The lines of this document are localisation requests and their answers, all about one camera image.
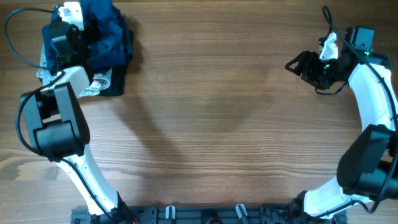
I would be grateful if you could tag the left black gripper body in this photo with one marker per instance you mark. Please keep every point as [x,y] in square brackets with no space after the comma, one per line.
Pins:
[88,38]

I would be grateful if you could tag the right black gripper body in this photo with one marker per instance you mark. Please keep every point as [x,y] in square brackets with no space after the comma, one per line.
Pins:
[321,73]

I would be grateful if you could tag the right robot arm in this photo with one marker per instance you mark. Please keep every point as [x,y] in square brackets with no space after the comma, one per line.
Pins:
[367,171]

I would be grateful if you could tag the navy folded shirt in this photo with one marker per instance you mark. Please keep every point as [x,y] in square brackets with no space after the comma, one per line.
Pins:
[112,47]

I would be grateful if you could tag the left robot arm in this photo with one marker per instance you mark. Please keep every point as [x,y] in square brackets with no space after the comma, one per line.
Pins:
[58,130]

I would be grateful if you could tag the black folded garment at bottom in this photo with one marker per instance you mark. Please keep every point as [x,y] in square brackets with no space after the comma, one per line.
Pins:
[118,74]

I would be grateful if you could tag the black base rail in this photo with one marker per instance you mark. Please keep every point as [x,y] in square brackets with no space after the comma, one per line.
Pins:
[238,214]

